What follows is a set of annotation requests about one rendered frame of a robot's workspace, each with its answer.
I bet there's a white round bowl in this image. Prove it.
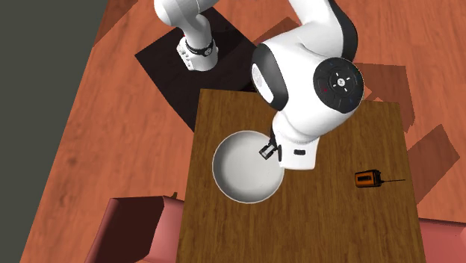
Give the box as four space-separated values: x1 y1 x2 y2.
211 129 286 205

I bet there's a brown wooden table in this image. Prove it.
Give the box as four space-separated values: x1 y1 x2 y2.
175 88 427 263

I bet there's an orange toaster with cord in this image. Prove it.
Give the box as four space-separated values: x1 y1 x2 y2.
354 169 407 189

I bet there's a dark robot stand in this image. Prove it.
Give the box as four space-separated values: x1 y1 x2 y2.
134 7 260 133

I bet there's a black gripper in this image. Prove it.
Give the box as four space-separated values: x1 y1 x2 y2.
258 128 283 163

